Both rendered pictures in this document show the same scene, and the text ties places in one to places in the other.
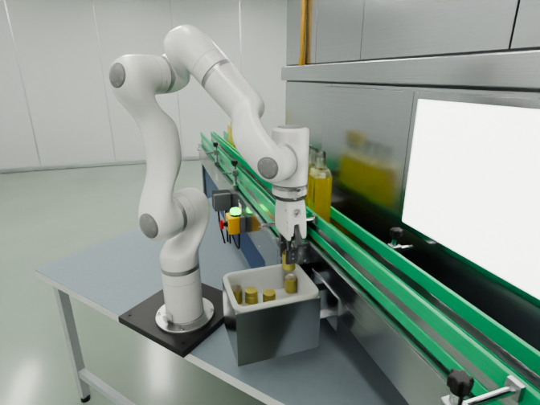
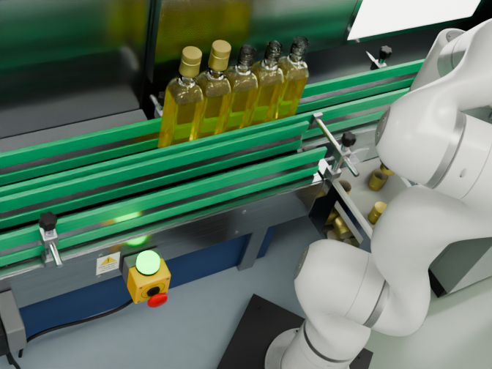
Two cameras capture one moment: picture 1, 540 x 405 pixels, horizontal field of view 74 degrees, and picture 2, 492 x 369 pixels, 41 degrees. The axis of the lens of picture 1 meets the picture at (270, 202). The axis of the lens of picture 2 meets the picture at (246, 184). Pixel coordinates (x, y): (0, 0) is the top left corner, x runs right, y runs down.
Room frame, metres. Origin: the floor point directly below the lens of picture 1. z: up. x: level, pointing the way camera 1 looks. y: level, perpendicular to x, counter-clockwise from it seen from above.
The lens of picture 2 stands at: (1.47, 0.77, 2.07)
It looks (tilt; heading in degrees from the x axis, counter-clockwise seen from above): 50 degrees down; 247
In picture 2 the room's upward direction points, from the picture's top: 18 degrees clockwise
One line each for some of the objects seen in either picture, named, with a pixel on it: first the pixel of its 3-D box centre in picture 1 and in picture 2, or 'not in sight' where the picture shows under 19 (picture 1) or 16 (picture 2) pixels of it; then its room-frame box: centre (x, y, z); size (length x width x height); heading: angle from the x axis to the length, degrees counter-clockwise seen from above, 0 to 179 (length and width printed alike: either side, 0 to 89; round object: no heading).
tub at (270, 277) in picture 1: (269, 296); (378, 211); (0.81, 0.00, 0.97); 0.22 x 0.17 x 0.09; 108
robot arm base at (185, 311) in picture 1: (182, 291); (319, 353); (0.99, 0.28, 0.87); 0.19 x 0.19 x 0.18
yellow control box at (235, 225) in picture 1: (235, 223); (146, 277); (1.34, 0.14, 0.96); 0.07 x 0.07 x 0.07; 18
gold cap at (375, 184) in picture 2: not in sight; (377, 180); (0.79, -0.09, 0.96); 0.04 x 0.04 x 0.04
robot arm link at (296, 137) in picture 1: (289, 155); (448, 69); (0.81, -0.04, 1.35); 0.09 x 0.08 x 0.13; 153
